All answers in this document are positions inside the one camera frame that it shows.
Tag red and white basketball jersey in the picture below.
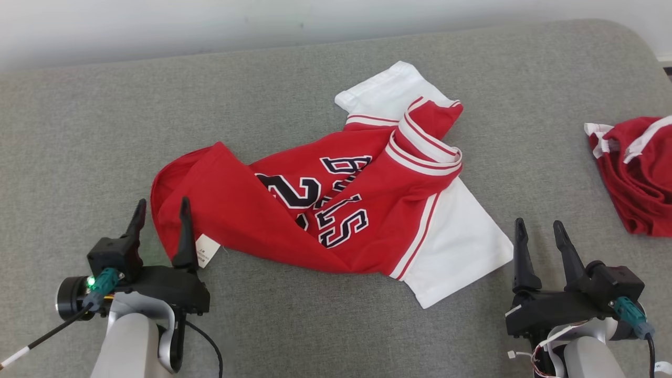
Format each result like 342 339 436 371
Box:
150 60 515 310

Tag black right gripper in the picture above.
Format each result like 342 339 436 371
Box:
505 217 646 337

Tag black cable with teal connector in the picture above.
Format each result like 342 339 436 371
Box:
609 296 660 378
0 267 123 370

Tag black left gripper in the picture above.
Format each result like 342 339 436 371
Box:
56 196 211 322

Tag thin black cable loop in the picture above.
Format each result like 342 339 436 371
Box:
184 319 225 378

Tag red shorts with white stripe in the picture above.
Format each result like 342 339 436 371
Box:
584 114 672 238

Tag white and red wire bundle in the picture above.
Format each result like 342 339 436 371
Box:
507 320 566 378

